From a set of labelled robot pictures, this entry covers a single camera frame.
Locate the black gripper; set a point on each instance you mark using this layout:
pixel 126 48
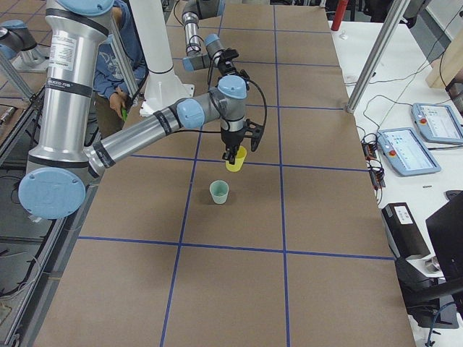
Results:
pixel 230 138
pixel 229 66

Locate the yellow plastic cup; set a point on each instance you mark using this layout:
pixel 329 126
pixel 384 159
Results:
pixel 238 160

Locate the green plastic cup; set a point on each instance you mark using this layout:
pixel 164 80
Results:
pixel 219 191

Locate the clear plastic piece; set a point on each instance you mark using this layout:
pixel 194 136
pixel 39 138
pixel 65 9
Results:
pixel 343 35

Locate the brown paper table cover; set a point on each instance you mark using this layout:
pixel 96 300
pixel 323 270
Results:
pixel 296 256

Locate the seated person in blue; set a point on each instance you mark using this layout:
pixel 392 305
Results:
pixel 109 82

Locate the near teach pendant tablet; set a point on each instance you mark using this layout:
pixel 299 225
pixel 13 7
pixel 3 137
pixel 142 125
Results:
pixel 406 152

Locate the teach pendant tablet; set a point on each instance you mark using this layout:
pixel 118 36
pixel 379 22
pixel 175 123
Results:
pixel 437 123
pixel 406 152

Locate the black box on table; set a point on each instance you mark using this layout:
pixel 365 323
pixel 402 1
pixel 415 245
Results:
pixel 403 234

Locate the far teach pendant tablet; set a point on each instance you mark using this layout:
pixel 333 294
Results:
pixel 437 123

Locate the black monitor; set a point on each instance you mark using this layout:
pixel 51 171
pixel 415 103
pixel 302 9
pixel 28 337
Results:
pixel 433 302

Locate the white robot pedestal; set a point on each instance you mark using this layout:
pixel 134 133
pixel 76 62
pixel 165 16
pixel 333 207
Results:
pixel 162 87

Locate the green handled tool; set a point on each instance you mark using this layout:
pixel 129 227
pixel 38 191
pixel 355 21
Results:
pixel 124 114

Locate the aluminium frame post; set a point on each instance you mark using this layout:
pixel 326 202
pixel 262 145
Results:
pixel 388 28

